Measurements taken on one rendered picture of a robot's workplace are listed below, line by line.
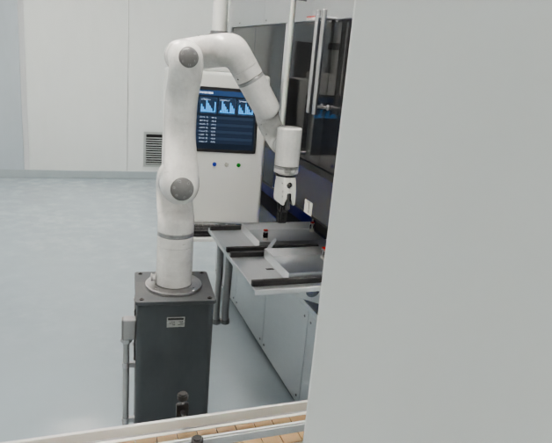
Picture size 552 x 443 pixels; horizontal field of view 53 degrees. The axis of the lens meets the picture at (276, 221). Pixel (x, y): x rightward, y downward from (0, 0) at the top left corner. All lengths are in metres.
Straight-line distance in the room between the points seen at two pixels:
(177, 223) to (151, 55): 5.54
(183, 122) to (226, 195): 1.11
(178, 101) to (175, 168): 0.20
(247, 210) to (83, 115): 4.62
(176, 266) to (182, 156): 0.37
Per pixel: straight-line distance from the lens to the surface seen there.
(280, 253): 2.21
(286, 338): 2.77
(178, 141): 1.75
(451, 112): 0.25
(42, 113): 7.24
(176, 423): 1.12
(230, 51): 1.77
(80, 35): 7.18
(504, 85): 0.23
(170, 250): 1.84
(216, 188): 2.79
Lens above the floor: 1.63
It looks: 16 degrees down
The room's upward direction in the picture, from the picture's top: 5 degrees clockwise
